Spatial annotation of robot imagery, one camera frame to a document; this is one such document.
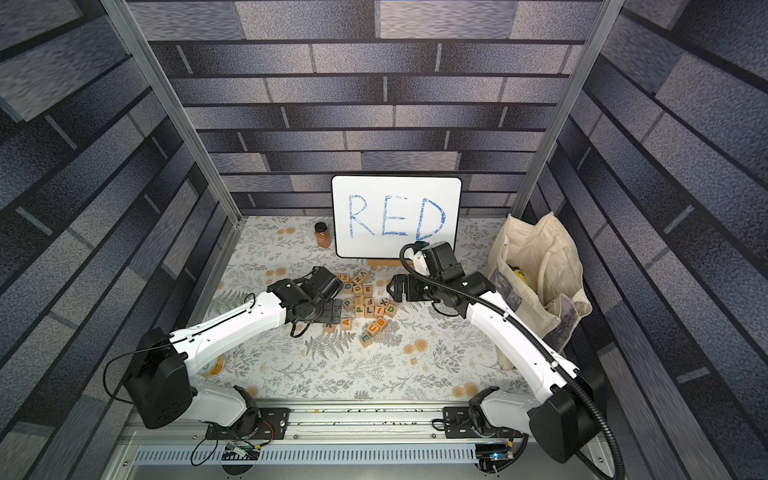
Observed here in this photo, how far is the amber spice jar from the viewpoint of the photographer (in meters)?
1.06

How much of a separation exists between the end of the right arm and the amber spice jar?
0.43 m

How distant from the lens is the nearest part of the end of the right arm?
53 centimetres
